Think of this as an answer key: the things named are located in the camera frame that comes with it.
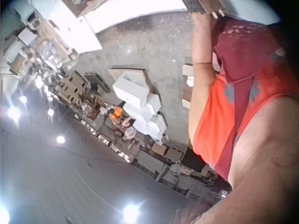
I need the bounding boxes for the stack of white boxes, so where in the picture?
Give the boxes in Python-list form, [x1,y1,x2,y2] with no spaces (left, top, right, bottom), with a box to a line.
[112,69,169,143]

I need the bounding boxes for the row of cluttered workbenches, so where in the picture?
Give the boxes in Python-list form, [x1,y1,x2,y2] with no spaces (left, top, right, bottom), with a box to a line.
[98,130,232,201]

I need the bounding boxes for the stack of pale cartons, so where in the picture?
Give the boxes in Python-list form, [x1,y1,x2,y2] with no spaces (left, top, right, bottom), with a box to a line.
[181,63,196,110]

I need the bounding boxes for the brown cardboard sheet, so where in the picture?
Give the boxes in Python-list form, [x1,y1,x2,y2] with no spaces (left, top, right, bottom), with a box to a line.
[108,67,150,82]

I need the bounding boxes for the dark crate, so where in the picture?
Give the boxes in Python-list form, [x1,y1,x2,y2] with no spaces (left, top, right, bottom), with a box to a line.
[84,71,112,93]

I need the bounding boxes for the brown wooden cabinets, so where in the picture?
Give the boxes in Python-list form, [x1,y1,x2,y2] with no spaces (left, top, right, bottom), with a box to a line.
[56,70,92,105]

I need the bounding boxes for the bright ceiling lights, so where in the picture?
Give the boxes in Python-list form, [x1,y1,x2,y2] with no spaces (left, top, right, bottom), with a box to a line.
[0,77,145,224]

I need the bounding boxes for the white table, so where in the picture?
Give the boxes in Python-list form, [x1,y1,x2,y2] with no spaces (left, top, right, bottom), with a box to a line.
[48,0,103,54]

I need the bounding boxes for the dark grid mat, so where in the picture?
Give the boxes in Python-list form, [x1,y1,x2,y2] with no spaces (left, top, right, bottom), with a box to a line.
[183,0,204,15]

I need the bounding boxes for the wooden block with white pegs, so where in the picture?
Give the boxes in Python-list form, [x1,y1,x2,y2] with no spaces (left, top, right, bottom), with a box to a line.
[198,0,226,19]

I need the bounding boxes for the cluttered storage rack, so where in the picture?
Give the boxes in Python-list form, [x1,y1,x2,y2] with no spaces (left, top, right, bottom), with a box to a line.
[2,0,79,77]

